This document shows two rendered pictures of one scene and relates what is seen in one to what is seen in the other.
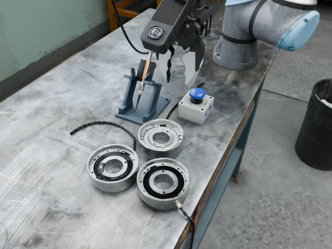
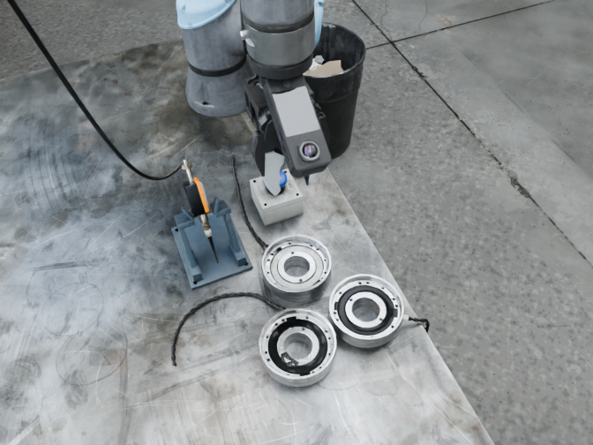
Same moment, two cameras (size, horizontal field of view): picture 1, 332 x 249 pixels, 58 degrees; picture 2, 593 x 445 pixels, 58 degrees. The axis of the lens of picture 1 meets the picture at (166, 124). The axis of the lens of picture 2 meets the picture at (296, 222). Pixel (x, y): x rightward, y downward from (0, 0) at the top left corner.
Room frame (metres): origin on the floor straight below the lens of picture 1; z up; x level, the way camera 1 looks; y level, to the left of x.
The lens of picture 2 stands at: (0.17, 0.34, 1.50)
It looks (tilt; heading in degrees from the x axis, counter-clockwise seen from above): 51 degrees down; 314
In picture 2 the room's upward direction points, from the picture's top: 3 degrees counter-clockwise
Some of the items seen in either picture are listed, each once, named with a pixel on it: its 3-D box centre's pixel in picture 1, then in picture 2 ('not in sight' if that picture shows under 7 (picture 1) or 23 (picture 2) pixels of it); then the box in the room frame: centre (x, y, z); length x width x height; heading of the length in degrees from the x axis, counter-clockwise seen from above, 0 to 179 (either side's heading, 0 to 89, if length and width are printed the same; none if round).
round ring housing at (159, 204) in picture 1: (163, 184); (365, 312); (0.36, 0.00, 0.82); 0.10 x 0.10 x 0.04
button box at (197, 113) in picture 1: (196, 105); (275, 193); (0.62, -0.08, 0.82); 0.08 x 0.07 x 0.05; 153
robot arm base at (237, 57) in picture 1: (237, 45); (220, 73); (0.91, -0.23, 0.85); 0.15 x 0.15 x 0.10
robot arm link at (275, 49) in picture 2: not in sight; (277, 33); (0.54, -0.03, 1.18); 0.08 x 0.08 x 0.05
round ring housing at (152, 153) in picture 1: (161, 140); (296, 269); (0.49, 0.01, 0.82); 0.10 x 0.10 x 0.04
